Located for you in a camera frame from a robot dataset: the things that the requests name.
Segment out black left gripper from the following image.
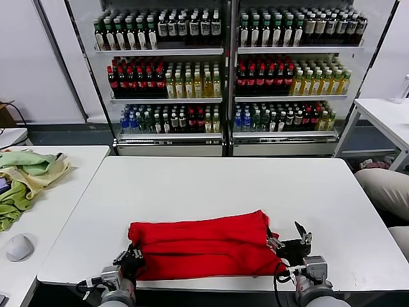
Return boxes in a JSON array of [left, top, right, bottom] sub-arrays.
[[113, 243, 147, 283]]

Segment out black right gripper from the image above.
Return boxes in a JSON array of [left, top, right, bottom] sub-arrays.
[[265, 220, 313, 267]]

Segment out red t-shirt bear print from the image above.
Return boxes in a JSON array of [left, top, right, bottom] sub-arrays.
[[127, 209, 290, 282]]

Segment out drinks display cooler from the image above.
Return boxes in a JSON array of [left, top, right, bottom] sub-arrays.
[[65, 0, 231, 157], [229, 0, 401, 158]]

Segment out beige trouser leg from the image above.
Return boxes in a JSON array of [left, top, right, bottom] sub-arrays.
[[388, 226, 409, 253], [353, 168, 409, 221]]

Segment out grey computer mouse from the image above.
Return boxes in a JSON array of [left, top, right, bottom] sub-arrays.
[[5, 233, 35, 262]]

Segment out cream yellow garment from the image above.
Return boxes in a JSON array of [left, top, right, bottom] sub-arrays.
[[0, 156, 72, 200]]

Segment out pink white cloth pile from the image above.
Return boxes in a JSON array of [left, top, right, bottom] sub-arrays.
[[359, 156, 394, 170]]

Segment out olive green garment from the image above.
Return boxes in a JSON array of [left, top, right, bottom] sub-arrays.
[[0, 180, 33, 233]]

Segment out light green garment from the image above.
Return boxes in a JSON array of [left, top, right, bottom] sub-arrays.
[[0, 150, 58, 176]]

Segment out white table with legs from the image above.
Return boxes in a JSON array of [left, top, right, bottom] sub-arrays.
[[332, 97, 409, 172]]

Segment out brown cardboard box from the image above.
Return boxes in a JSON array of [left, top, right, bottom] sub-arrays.
[[0, 100, 17, 128]]

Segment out green cap dark bottle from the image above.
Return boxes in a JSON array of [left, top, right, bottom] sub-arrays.
[[282, 14, 293, 48], [94, 19, 105, 51], [293, 14, 304, 47], [249, 14, 260, 48], [137, 16, 148, 51], [105, 18, 116, 51], [260, 14, 271, 48], [126, 17, 137, 51], [238, 14, 249, 48], [271, 14, 282, 48], [147, 16, 158, 50], [116, 17, 127, 51]]

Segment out dark tea bottle beige label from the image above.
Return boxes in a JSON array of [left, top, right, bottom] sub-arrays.
[[304, 13, 314, 45], [357, 15, 367, 45], [346, 14, 357, 45], [325, 13, 336, 45], [314, 13, 325, 45], [336, 14, 347, 45]]

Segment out dark tea bottle white label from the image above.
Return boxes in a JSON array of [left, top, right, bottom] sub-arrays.
[[189, 14, 199, 47], [178, 14, 189, 47], [199, 13, 210, 47], [167, 15, 178, 47], [157, 15, 167, 47], [211, 13, 222, 47]]

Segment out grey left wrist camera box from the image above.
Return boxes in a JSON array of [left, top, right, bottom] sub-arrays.
[[100, 267, 125, 290]]

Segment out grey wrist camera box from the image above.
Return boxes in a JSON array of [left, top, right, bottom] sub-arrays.
[[301, 255, 329, 284], [100, 267, 125, 290]]

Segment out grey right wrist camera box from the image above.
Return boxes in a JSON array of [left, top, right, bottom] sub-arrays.
[[301, 255, 329, 284]]

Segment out black left camera plug cable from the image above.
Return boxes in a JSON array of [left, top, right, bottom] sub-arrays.
[[75, 279, 105, 301]]

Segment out grey metal wall post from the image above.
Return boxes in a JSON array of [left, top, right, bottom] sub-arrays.
[[33, 0, 88, 122]]

